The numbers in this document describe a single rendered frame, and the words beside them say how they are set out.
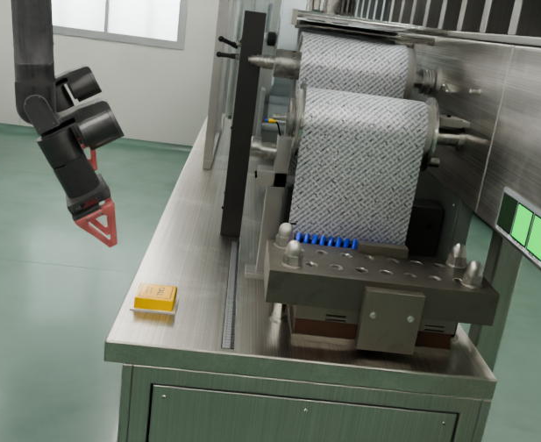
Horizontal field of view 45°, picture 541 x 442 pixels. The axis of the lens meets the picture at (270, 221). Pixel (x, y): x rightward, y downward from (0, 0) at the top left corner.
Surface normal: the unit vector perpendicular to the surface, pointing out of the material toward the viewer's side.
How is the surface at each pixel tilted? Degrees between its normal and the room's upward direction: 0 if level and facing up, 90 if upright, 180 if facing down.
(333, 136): 90
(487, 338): 90
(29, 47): 82
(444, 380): 90
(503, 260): 90
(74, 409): 0
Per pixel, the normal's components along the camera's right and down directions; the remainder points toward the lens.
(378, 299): 0.03, 0.30
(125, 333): 0.13, -0.95
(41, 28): 0.36, 0.30
